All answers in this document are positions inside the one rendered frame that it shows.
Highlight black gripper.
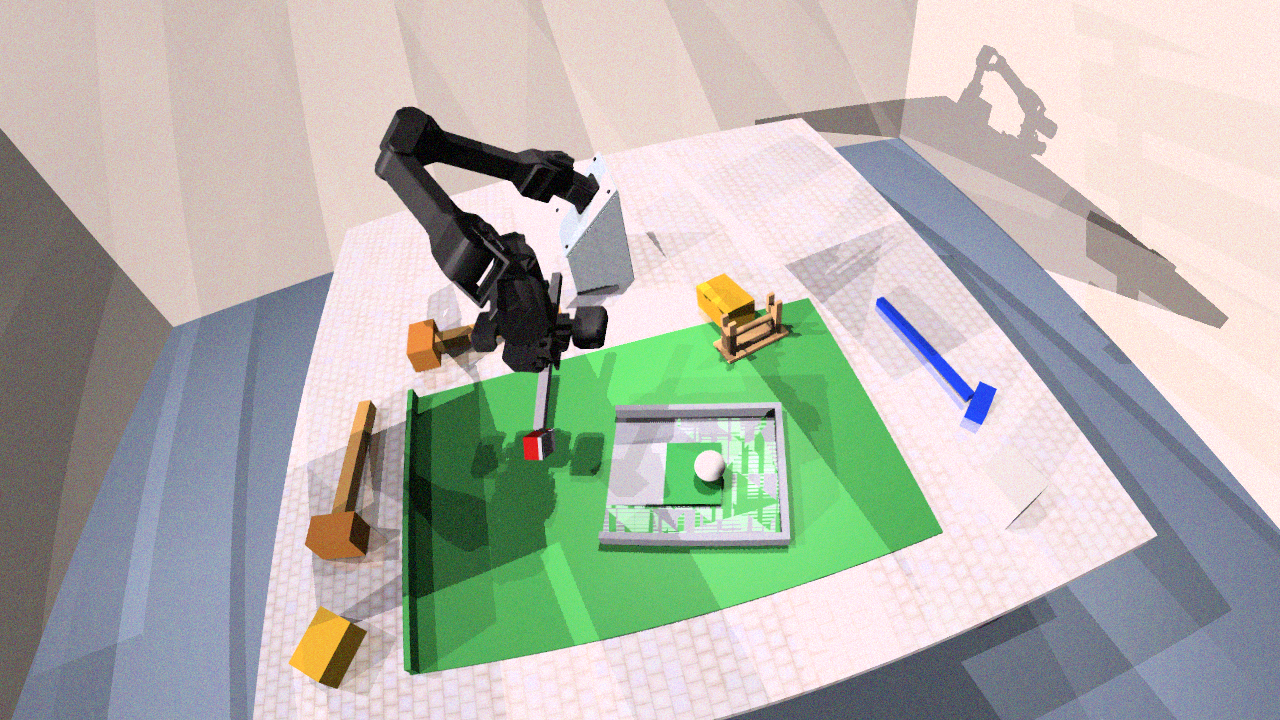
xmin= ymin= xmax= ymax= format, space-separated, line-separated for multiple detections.
xmin=471 ymin=279 xmax=608 ymax=372

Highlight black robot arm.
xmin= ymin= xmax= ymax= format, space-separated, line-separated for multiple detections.
xmin=375 ymin=106 xmax=600 ymax=373

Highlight blue golf putter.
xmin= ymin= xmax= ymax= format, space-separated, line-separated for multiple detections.
xmin=876 ymin=297 xmax=996 ymax=424

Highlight white ball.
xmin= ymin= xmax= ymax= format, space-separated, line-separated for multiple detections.
xmin=694 ymin=451 xmax=724 ymax=480

